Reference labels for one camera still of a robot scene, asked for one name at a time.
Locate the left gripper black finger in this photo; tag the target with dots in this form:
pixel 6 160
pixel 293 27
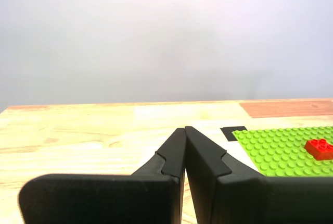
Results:
pixel 104 198
pixel 247 200

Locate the green studded baseplate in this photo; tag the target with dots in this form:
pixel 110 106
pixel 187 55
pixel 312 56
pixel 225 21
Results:
pixel 273 153

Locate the red two-by-two brick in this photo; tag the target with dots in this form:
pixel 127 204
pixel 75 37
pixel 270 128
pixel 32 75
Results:
pixel 320 149

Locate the black tape patch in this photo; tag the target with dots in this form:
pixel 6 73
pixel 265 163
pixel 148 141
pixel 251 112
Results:
pixel 229 134

